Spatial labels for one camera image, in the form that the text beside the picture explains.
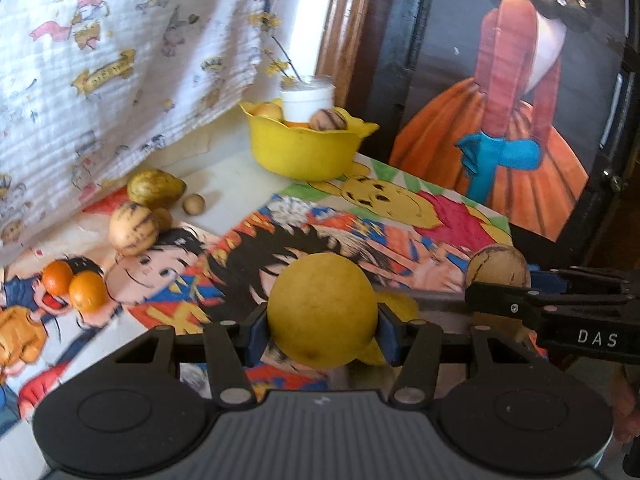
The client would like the yellow-green mango fruit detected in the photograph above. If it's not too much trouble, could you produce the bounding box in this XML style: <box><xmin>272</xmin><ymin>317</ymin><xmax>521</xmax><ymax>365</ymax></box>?
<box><xmin>127</xmin><ymin>170</ymin><xmax>187</xmax><ymax>209</ymax></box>

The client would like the striped tan pepino melon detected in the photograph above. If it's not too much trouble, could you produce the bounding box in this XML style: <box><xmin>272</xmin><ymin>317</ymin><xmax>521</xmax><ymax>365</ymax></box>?
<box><xmin>466</xmin><ymin>244</ymin><xmax>532</xmax><ymax>333</ymax></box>
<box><xmin>309</xmin><ymin>107</ymin><xmax>348</xmax><ymax>132</ymax></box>
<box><xmin>109</xmin><ymin>202</ymin><xmax>162</xmax><ymax>257</ymax></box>

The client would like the dried flower twig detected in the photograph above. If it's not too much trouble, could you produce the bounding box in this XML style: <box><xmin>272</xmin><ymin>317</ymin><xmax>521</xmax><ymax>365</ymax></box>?
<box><xmin>260</xmin><ymin>35</ymin><xmax>307</xmax><ymax>83</ymax></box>

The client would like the large round yellow fruit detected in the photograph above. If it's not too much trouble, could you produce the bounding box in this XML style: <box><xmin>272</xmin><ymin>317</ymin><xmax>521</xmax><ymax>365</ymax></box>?
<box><xmin>266</xmin><ymin>253</ymin><xmax>379</xmax><ymax>367</ymax></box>

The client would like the wooden door frame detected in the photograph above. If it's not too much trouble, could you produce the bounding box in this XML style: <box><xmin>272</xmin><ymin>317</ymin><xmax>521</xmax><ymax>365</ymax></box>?
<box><xmin>315</xmin><ymin>0</ymin><xmax>382</xmax><ymax>106</ymax></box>

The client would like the cartoon boy printed sheet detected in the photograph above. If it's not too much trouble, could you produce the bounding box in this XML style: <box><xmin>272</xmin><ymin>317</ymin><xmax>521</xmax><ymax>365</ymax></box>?
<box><xmin>0</xmin><ymin>187</ymin><xmax>231</xmax><ymax>441</ymax></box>

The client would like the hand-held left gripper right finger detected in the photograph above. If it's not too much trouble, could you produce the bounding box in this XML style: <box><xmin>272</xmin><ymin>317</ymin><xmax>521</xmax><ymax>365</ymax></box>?
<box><xmin>376</xmin><ymin>304</ymin><xmax>548</xmax><ymax>408</ymax></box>

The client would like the pale yellow fruit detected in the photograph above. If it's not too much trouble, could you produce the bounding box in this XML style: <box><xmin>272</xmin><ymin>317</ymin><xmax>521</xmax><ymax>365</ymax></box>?
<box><xmin>249</xmin><ymin>102</ymin><xmax>284</xmax><ymax>121</ymax></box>

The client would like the yellow plastic bowl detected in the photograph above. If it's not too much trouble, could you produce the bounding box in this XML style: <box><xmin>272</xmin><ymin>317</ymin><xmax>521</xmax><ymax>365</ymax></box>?
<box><xmin>239</xmin><ymin>100</ymin><xmax>380</xmax><ymax>182</ymax></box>

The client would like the white cartoon printed cloth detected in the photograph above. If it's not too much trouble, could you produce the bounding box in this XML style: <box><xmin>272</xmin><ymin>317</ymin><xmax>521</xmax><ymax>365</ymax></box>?
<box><xmin>0</xmin><ymin>0</ymin><xmax>282</xmax><ymax>256</ymax></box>

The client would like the yellow bear cartoon printed sheet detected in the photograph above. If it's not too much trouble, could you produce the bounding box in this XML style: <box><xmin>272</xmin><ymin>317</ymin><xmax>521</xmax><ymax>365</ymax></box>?
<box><xmin>127</xmin><ymin>157</ymin><xmax>516</xmax><ymax>396</ymax></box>

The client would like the orange tangerine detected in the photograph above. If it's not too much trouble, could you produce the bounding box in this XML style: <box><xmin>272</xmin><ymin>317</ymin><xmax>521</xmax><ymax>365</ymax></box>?
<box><xmin>41</xmin><ymin>261</ymin><xmax>76</xmax><ymax>296</ymax></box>
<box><xmin>68</xmin><ymin>271</ymin><xmax>108</xmax><ymax>312</ymax></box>

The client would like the black framed figure painting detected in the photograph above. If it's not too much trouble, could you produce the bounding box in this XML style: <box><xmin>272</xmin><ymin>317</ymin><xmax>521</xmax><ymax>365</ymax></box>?
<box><xmin>345</xmin><ymin>0</ymin><xmax>640</xmax><ymax>273</ymax></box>

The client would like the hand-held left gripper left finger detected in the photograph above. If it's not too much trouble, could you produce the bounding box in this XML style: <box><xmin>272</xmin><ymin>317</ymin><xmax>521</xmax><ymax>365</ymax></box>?
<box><xmin>114</xmin><ymin>304</ymin><xmax>271</xmax><ymax>409</ymax></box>

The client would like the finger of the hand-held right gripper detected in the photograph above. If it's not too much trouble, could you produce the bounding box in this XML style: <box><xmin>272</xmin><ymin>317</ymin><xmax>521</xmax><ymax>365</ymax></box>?
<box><xmin>527</xmin><ymin>267</ymin><xmax>635</xmax><ymax>295</ymax></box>
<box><xmin>465</xmin><ymin>281</ymin><xmax>557</xmax><ymax>333</ymax></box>

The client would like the person's right hand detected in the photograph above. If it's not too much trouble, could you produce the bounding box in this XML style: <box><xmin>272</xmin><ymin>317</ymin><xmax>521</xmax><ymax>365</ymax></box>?
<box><xmin>609</xmin><ymin>360</ymin><xmax>640</xmax><ymax>443</ymax></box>

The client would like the white cup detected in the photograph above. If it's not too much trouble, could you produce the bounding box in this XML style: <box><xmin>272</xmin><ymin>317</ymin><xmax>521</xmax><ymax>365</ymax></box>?
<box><xmin>280</xmin><ymin>76</ymin><xmax>335</xmax><ymax>123</ymax></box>

